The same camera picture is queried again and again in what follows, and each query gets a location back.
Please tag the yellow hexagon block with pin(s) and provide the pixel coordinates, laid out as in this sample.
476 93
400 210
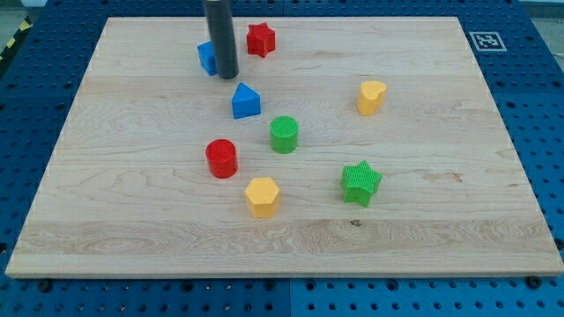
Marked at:
262 197

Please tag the green cylinder block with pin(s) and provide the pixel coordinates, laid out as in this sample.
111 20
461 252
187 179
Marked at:
284 132

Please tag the red cylinder block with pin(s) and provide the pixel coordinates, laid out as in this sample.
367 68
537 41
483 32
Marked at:
222 159

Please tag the blue triangle block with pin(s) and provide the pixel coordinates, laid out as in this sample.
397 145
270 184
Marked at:
245 102

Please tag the wooden board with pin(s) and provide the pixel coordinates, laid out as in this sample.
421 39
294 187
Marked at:
128 193

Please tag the green star block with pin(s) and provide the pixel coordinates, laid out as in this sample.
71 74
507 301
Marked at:
360 183

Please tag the yellow heart block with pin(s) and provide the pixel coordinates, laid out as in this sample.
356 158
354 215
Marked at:
371 96

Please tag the red star block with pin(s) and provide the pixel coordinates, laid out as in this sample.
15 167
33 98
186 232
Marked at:
261 39

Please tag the blue cube block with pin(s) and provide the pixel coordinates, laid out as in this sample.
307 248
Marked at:
207 58

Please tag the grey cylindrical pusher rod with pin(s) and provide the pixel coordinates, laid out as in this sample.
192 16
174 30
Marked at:
219 20

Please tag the white fiducial marker tag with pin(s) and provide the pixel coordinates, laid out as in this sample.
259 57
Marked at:
487 41

